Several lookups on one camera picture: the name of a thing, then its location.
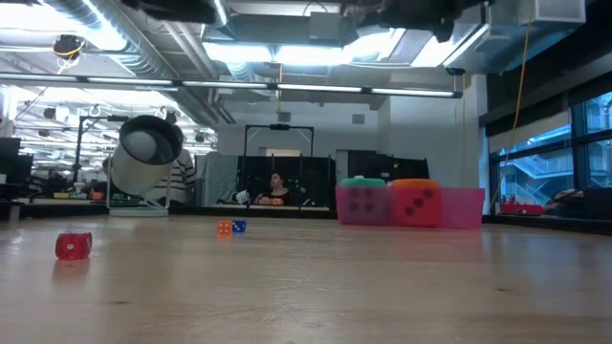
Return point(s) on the large teal foam die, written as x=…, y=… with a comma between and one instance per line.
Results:
x=363, y=182

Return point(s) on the large orange foam die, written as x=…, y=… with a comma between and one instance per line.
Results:
x=416, y=203

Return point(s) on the pink translucent plastic bin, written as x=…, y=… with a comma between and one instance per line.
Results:
x=464, y=208

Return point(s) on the long ceiling light fixture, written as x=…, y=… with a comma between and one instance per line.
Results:
x=315, y=88

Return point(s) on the black cabinet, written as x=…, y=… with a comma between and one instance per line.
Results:
x=382, y=165

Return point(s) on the white cylindrical cup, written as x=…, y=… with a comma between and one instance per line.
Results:
x=138, y=172

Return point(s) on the person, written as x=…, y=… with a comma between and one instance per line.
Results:
x=276, y=188
x=184, y=177

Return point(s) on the black room partition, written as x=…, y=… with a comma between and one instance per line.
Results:
x=311, y=177

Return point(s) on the white mug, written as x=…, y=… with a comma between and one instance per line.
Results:
x=243, y=197

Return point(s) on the black computer monitor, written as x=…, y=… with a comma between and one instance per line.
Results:
x=9, y=157

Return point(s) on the small orange die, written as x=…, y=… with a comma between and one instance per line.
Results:
x=224, y=229

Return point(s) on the red low object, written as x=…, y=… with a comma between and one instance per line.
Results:
x=521, y=209

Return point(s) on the small blue die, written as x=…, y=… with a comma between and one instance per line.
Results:
x=239, y=226

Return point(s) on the small red die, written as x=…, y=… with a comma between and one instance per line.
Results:
x=73, y=246

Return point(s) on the black distant gantry frame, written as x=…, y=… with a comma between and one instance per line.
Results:
x=279, y=127

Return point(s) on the black aluminium table frame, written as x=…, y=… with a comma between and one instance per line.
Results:
x=201, y=210

